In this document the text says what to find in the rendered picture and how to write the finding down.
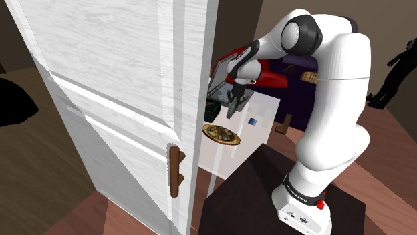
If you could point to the black human figure statue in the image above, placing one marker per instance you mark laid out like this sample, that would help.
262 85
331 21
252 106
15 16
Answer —
396 78

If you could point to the grey open laptop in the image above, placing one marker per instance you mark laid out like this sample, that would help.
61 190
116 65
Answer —
217 78

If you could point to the dark purple sofa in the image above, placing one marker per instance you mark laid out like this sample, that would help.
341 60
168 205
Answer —
296 101

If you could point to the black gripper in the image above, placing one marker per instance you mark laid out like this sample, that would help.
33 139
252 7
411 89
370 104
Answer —
238 91

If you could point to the gold rimmed patterned plate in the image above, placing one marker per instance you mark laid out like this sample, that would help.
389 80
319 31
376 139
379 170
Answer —
221 133

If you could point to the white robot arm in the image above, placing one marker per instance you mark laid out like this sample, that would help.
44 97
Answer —
338 107

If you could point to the white table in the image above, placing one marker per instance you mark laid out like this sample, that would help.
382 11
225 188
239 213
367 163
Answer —
257 136

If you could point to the small blue square object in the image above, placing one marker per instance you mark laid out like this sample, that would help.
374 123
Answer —
252 121

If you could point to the tan plaid cushion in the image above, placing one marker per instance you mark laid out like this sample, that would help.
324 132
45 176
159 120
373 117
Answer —
309 77

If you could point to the dark robot stand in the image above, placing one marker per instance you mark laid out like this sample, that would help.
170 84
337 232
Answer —
247 195

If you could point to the dark green box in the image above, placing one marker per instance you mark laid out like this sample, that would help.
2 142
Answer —
211 112

